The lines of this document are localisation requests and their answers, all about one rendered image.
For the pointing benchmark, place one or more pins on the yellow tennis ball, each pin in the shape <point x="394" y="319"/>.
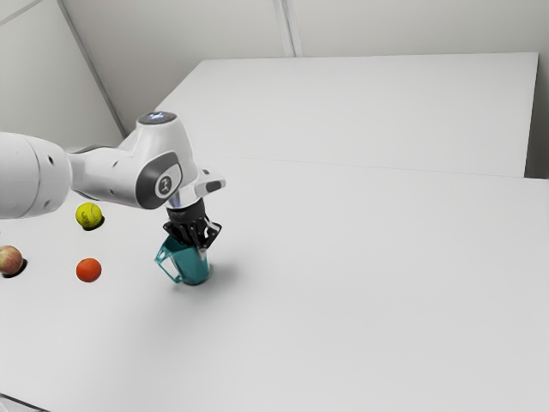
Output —
<point x="88" y="214"/>

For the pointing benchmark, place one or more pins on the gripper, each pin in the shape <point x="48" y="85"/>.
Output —
<point x="188" y="225"/>

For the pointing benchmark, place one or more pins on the orange fruit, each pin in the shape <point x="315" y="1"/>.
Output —
<point x="88" y="270"/>

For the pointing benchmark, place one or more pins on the teal faceted mug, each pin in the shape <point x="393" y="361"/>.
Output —
<point x="191" y="268"/>

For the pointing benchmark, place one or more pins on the red yellow apple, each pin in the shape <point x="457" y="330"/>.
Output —
<point x="8" y="260"/>

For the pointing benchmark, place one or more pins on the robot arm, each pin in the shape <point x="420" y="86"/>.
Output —
<point x="107" y="171"/>

